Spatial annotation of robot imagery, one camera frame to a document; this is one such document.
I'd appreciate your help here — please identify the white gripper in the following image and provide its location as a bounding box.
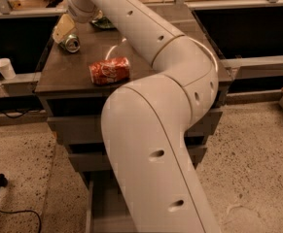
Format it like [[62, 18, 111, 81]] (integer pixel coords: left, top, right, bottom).
[[53, 0, 98, 44]]

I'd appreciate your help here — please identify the green soda can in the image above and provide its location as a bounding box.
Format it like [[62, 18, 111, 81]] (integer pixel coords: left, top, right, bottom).
[[53, 26, 80, 53]]

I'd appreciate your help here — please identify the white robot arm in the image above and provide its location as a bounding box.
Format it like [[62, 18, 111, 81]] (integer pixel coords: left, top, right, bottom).
[[68, 0, 221, 233]]

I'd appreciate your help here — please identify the grey drawer cabinet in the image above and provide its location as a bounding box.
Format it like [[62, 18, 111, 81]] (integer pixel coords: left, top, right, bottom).
[[34, 4, 233, 233]]

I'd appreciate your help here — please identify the red soda can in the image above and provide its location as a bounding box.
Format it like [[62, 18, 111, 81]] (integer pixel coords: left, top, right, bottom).
[[88, 57, 130, 85]]

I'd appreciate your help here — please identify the top drawer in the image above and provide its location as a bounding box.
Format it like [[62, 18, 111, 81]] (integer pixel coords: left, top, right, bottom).
[[48, 109, 223, 145]]

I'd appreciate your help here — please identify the drawer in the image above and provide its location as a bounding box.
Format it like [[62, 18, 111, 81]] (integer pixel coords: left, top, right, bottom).
[[85, 171, 137, 233], [67, 143, 207, 172], [48, 109, 223, 145]]

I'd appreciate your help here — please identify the middle drawer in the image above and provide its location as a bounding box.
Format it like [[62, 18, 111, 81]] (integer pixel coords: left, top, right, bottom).
[[67, 143, 207, 172]]

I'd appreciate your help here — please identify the bottom drawer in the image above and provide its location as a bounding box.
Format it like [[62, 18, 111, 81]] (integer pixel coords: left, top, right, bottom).
[[85, 171, 137, 233]]

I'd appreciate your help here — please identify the green chip bag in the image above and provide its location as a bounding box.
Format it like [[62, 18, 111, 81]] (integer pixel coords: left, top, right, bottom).
[[90, 11, 115, 30]]

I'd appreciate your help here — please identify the white paper cup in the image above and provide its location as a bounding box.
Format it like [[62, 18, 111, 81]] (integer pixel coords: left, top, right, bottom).
[[0, 58, 16, 80]]

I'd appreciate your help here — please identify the black cable on floor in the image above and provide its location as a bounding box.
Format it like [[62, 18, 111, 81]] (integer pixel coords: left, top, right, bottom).
[[0, 178, 43, 233]]

